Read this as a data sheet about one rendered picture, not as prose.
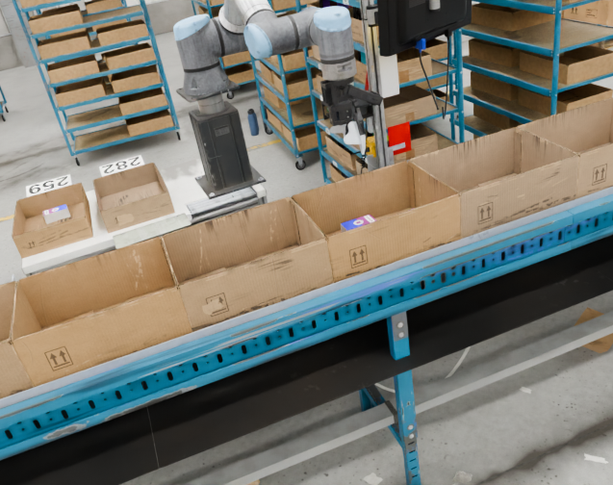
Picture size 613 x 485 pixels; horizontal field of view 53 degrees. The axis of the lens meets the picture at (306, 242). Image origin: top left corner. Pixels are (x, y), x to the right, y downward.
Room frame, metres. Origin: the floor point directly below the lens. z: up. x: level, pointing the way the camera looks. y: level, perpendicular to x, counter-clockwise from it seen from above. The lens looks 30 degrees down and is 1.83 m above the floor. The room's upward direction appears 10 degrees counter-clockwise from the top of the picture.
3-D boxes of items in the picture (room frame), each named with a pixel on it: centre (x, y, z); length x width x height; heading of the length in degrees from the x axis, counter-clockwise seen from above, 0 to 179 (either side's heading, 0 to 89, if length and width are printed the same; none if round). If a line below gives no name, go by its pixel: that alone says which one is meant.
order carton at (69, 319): (1.33, 0.55, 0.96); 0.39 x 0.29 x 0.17; 105
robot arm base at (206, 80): (2.52, 0.28, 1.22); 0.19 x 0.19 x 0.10
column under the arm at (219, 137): (2.52, 0.28, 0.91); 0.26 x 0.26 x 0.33; 18
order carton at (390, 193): (1.54, -0.21, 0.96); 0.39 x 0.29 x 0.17; 105
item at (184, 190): (2.49, 0.69, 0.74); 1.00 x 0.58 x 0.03; 108
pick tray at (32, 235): (2.35, 1.02, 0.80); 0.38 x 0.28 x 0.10; 15
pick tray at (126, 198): (2.44, 0.70, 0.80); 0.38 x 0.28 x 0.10; 17
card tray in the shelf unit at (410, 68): (3.06, -0.56, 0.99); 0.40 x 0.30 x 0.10; 12
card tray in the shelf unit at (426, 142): (3.05, -0.57, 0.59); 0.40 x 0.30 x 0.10; 13
